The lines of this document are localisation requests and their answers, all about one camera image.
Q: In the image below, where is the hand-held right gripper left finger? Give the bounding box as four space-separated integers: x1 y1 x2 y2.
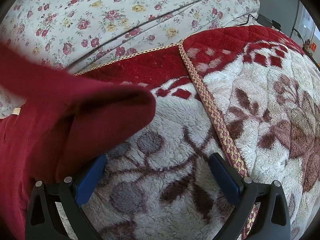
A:
25 154 108 240

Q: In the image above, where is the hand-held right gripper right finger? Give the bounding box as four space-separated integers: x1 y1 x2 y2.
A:
209 152 292 240

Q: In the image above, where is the dark red garment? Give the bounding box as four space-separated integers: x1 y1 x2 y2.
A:
0 40 157 240

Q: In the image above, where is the red and white fleece blanket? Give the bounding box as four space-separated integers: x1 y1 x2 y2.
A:
56 25 320 240

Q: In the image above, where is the floral bed sheet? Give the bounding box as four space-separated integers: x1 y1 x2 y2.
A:
0 0 260 118

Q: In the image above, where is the black charger with cable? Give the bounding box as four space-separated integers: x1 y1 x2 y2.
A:
246 14 282 30

